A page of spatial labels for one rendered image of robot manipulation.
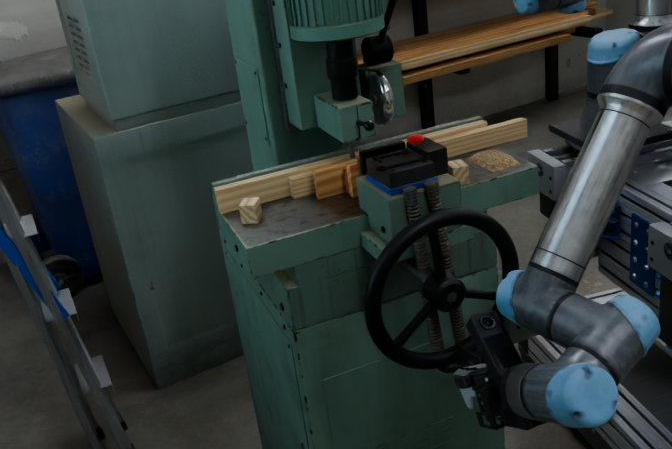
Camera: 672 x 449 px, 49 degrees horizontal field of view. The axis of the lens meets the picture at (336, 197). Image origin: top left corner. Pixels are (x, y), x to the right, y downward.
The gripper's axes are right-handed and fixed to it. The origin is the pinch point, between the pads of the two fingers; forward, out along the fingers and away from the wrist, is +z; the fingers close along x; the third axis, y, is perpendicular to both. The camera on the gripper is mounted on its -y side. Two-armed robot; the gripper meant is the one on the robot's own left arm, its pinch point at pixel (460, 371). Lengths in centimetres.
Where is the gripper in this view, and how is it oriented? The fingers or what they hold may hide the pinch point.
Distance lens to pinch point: 126.4
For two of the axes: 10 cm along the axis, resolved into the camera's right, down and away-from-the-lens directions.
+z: -2.7, 1.9, 9.4
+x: 9.2, -2.4, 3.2
